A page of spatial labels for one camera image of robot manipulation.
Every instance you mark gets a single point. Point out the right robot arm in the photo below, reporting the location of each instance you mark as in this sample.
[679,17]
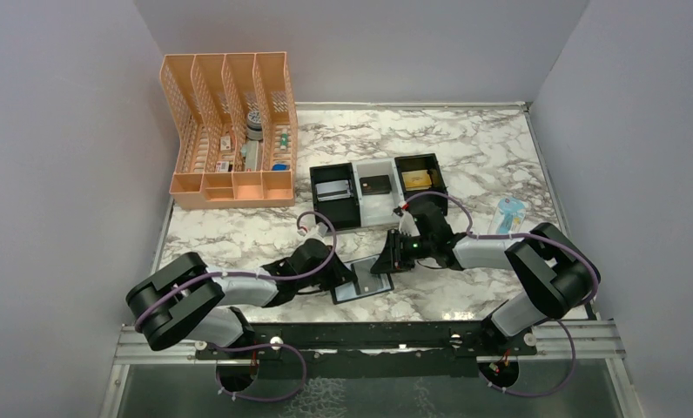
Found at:
[554,275]

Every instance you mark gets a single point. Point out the green white small tube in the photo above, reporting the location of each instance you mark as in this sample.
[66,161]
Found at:
[284,141]

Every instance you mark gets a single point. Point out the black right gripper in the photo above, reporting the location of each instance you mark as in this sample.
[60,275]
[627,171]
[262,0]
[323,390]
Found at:
[392,259]

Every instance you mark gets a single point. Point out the black left card bin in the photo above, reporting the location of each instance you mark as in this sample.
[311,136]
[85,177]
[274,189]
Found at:
[343,213]

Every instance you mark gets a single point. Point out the blue nail clipper package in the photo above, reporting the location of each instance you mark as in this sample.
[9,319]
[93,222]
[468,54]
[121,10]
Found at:
[509,216]

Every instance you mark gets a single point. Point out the silver card in left bin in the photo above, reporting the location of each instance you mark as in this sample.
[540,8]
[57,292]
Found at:
[333,190]

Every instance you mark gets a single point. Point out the peach plastic file organizer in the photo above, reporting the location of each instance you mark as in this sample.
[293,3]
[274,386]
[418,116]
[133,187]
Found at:
[209,96]

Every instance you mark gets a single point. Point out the black mounting rail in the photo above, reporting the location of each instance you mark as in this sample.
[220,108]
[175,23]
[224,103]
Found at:
[366,349]

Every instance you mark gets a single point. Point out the black leather card holder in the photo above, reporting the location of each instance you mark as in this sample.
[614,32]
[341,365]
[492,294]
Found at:
[346,292]

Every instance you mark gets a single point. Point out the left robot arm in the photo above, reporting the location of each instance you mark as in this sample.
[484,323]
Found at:
[187,301]

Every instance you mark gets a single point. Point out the white middle card bin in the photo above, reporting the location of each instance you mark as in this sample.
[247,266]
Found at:
[378,209]

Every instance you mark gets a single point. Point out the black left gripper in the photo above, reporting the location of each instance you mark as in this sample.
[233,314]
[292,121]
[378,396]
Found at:
[339,274]

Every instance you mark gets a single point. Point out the gold credit card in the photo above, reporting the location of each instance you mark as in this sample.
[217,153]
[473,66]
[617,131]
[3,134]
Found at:
[418,180]

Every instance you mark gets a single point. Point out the grey flat box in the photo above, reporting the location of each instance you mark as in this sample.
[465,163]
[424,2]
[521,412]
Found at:
[252,155]

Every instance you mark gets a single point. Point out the black credit card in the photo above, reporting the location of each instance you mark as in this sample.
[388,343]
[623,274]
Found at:
[376,185]
[368,284]

